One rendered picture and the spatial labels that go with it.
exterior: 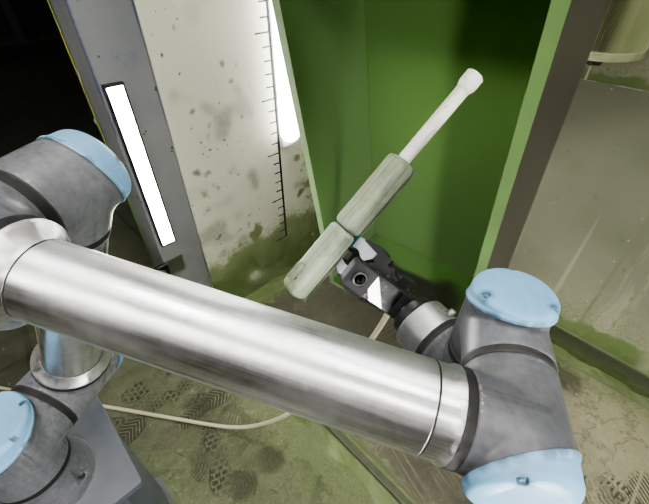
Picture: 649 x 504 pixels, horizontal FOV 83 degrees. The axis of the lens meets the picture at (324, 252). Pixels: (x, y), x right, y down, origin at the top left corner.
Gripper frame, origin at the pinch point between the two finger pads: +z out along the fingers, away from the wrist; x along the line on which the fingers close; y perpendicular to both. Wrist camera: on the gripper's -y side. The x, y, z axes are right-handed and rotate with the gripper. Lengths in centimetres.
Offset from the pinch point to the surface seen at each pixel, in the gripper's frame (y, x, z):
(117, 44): -28, -1, 94
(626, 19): 85, 114, 34
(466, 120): 42, 45, 28
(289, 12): -10, 32, 49
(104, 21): -33, 2, 94
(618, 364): 166, 20, -32
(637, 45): 96, 114, 29
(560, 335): 164, 14, -9
